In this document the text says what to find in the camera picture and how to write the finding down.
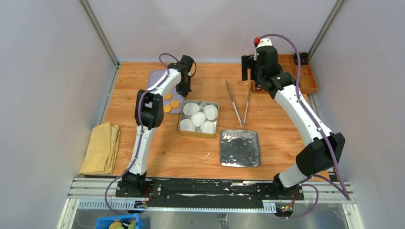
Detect lavender plastic tray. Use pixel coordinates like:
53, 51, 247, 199
147, 69, 185, 114

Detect gold square cookie tin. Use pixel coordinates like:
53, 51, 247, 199
178, 100, 219, 139

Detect metal kitchen tongs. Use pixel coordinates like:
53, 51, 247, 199
225, 80, 252, 127

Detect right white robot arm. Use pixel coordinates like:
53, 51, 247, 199
241, 45, 345, 199

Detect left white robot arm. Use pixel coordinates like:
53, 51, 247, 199
122, 55, 195, 197

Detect round yellow cookie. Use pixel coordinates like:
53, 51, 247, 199
163, 104, 172, 113
164, 93, 172, 100
171, 100, 180, 109

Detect white paper cup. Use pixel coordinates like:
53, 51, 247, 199
203, 104, 218, 121
183, 103, 200, 116
200, 121, 216, 134
191, 112, 206, 127
179, 119, 195, 132

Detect wooden compartment organizer box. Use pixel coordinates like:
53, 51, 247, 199
252, 54, 318, 95

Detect dark rolled sock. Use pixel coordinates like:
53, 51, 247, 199
293, 52, 309, 65

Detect silver square tin lid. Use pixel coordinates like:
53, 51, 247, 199
220, 129, 261, 167

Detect folded yellow cloth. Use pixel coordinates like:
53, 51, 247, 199
79, 123, 121, 176

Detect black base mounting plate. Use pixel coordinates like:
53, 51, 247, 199
115, 178, 304, 210

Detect blue plastic bin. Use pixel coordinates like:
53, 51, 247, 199
96, 213, 146, 229

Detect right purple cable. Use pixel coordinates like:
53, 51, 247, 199
257, 33, 351, 220

